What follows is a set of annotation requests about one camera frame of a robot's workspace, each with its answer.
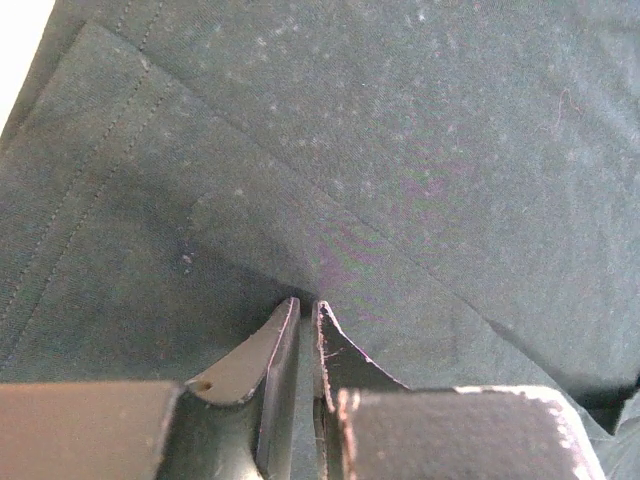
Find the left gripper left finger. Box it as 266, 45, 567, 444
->
1, 298, 300, 479

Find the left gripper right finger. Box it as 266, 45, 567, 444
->
313, 301, 605, 479

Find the black t shirt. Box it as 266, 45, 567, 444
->
1, 1, 639, 479

